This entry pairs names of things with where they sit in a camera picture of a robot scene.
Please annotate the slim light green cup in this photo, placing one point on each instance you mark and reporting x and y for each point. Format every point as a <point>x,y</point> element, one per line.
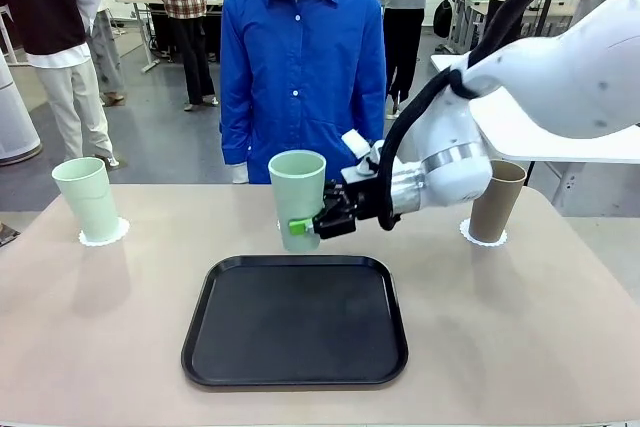
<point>295,197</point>

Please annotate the person's right forearm blue sleeve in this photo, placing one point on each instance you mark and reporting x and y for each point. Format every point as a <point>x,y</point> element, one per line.
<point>232,152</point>

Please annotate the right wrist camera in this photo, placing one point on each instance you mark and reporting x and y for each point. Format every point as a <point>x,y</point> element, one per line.
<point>357,167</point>

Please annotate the white side table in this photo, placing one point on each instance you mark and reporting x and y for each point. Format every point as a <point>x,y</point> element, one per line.
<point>550,149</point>

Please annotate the white cylindrical air purifier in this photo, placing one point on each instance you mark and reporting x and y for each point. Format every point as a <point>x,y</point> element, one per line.
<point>12,117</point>

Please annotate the person in blue shirt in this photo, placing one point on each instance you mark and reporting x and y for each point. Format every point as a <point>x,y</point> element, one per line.
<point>300,57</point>

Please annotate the black tripod pole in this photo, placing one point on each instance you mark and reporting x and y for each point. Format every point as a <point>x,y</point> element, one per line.
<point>547,12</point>

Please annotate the person in grey trousers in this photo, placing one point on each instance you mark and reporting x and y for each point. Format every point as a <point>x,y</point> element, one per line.
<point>107,47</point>

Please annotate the brown cup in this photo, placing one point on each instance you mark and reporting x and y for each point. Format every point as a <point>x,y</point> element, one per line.
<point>492,222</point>

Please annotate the black backpack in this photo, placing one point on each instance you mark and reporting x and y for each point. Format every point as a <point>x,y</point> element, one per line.
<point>442,17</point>

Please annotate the person in black top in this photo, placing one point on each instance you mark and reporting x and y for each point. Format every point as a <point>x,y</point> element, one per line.
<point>45,7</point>

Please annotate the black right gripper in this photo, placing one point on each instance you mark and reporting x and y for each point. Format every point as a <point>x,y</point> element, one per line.
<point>367,202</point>

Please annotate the black plastic tray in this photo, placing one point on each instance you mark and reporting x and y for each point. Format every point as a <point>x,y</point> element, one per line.
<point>300,327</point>

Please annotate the wide light green cup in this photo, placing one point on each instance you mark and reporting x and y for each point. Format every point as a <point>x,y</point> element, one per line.
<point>87,202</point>

